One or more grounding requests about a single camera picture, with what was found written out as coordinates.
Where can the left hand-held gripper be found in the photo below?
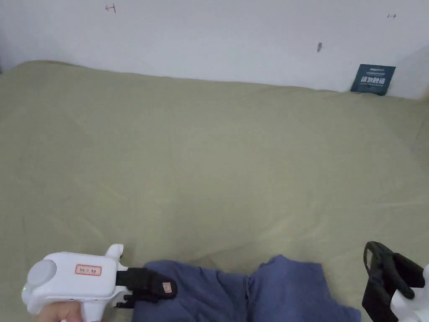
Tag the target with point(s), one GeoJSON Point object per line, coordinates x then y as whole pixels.
{"type": "Point", "coordinates": [73, 285]}

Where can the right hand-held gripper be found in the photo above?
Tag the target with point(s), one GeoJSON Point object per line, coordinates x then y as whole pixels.
{"type": "Point", "coordinates": [414, 305]}

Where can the blue garment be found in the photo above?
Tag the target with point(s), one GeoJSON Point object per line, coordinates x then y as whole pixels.
{"type": "Point", "coordinates": [288, 295]}

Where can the person's left hand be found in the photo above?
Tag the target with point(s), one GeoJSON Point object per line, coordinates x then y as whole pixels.
{"type": "Point", "coordinates": [60, 313]}

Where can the bed with pale green sheet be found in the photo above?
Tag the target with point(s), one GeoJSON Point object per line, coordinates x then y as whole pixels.
{"type": "Point", "coordinates": [207, 157]}

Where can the dark teal printed card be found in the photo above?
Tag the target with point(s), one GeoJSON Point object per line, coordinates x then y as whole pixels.
{"type": "Point", "coordinates": [372, 80]}

